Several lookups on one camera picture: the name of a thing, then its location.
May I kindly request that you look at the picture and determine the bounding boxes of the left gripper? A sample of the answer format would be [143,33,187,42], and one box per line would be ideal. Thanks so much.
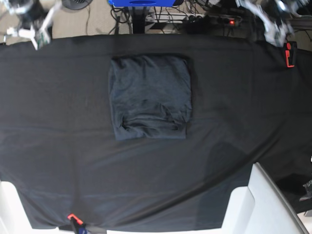
[253,0,302,27]

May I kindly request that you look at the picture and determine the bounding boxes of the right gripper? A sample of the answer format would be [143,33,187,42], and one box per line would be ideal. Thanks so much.
[4,0,48,32]

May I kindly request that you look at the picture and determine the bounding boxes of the dark grey T-shirt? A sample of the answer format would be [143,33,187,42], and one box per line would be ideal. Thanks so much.
[108,55,192,140]

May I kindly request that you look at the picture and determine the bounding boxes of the red and black clamp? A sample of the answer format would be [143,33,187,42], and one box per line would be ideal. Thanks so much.
[285,41,297,68]

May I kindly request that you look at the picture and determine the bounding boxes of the black round base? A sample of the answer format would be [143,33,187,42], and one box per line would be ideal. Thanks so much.
[62,0,92,10]

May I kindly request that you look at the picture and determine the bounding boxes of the blue box on stand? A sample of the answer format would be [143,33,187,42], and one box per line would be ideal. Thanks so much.
[108,0,175,7]

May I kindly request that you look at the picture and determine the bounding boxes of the black monitor stand pole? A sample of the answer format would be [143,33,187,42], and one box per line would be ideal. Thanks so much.
[131,7,149,34]

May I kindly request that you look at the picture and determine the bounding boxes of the white power strip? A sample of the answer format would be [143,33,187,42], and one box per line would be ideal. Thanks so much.
[145,12,242,26]

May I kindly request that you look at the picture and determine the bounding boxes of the black table cloth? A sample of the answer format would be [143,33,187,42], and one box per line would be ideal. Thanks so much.
[0,34,312,232]

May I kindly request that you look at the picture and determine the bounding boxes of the white chair left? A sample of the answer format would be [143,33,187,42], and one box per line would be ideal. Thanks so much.
[0,181,59,234]

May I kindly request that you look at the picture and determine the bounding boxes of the blue clamp at bottom edge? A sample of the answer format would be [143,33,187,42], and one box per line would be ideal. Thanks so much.
[67,214,89,234]

